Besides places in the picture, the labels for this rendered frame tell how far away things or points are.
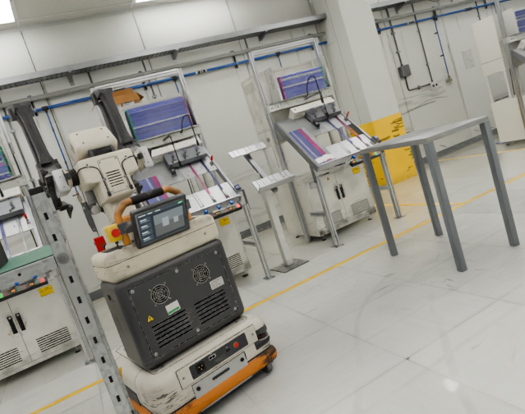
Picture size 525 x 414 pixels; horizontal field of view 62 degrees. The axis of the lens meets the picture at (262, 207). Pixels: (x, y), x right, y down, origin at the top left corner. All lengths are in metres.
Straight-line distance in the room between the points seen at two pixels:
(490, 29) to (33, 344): 6.22
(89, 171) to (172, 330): 0.84
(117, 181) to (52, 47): 3.38
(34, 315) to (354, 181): 2.97
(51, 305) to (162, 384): 1.82
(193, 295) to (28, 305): 1.82
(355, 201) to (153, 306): 2.85
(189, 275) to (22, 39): 3.99
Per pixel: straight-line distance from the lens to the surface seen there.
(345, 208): 4.32
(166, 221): 1.91
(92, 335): 1.10
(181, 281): 1.99
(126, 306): 1.91
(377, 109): 6.16
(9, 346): 3.68
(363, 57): 6.21
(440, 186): 2.64
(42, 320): 3.63
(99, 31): 5.58
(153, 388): 1.95
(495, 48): 6.80
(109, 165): 2.26
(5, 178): 3.71
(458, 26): 8.40
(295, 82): 4.37
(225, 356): 2.05
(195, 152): 3.78
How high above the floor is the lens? 1.03
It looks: 7 degrees down
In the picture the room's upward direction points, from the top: 18 degrees counter-clockwise
